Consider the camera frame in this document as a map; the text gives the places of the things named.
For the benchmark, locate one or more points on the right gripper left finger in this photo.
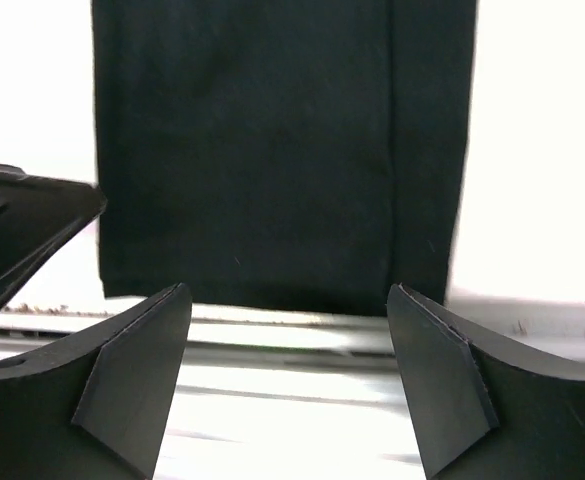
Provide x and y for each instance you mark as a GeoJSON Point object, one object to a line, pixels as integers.
{"type": "Point", "coordinates": [95, 404]}

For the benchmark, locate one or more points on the black t-shirt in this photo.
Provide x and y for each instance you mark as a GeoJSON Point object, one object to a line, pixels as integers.
{"type": "Point", "coordinates": [284, 155]}

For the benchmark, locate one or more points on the aluminium rail frame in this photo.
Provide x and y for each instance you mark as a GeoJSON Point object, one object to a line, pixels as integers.
{"type": "Point", "coordinates": [279, 395]}

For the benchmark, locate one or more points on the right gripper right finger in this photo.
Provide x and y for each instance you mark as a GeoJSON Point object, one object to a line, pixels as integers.
{"type": "Point", "coordinates": [482, 405]}

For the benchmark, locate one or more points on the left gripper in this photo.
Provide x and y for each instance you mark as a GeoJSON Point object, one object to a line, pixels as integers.
{"type": "Point", "coordinates": [38, 216]}

